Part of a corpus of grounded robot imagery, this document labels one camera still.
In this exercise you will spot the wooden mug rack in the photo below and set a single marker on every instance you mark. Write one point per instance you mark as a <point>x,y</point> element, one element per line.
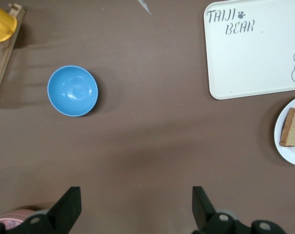
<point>4,61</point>

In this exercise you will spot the yellow mug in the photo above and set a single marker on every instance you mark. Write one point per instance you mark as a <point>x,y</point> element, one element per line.
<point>1,22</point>

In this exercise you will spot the pink cup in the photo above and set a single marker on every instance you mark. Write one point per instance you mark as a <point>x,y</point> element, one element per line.
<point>13,215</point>

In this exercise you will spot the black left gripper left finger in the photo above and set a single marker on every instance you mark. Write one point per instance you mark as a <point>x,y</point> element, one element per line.
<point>64,212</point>

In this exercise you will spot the white round plate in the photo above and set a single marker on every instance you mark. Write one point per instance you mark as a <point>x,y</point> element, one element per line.
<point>285,153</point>

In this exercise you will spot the blue bowl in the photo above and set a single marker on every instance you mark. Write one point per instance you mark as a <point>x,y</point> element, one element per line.
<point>72,91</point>

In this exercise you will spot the cream tray with bear print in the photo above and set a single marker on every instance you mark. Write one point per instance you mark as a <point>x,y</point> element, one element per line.
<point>252,63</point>

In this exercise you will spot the square brown bread slice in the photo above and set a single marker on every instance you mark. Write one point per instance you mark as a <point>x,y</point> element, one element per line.
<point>293,129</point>

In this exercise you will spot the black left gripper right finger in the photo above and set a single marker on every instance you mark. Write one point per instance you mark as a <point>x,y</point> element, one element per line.
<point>204,214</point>

